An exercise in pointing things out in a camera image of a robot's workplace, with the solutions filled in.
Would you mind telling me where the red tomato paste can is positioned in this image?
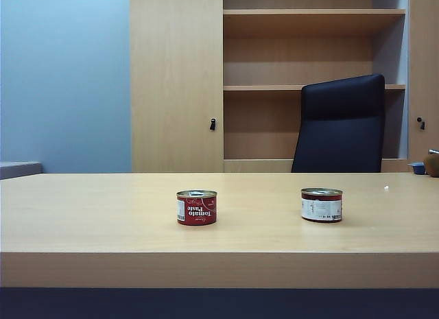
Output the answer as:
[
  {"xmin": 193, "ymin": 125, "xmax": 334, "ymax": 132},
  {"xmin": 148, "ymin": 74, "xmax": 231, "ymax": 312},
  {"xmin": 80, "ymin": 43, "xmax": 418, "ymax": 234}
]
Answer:
[{"xmin": 176, "ymin": 189, "xmax": 219, "ymax": 226}]

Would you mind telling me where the tomato can with white label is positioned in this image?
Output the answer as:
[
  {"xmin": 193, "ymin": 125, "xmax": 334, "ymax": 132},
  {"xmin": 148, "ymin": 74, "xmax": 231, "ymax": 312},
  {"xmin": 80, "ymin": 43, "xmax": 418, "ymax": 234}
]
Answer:
[{"xmin": 300, "ymin": 187, "xmax": 344, "ymax": 224}]

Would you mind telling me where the wooden shelf cabinet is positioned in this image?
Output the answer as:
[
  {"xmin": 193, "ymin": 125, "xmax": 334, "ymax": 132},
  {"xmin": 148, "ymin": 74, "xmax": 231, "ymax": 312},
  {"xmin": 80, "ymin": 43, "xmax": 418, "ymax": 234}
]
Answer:
[{"xmin": 128, "ymin": 0, "xmax": 439, "ymax": 174}]

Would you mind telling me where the dark blue office chair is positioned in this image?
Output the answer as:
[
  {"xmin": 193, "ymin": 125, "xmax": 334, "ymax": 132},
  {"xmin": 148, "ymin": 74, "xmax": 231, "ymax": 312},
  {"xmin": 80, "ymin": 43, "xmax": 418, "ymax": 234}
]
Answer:
[{"xmin": 290, "ymin": 73, "xmax": 386, "ymax": 174}]

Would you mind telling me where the grey low ledge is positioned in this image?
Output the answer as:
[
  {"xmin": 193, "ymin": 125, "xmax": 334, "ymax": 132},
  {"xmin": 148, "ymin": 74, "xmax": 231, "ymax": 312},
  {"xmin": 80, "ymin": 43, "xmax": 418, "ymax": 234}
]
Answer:
[{"xmin": 0, "ymin": 161, "xmax": 43, "ymax": 180}]

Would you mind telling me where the brown round object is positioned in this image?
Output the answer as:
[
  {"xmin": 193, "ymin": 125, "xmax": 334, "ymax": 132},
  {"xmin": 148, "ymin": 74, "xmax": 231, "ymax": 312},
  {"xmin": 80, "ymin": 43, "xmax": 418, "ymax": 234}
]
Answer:
[{"xmin": 422, "ymin": 147, "xmax": 439, "ymax": 178}]

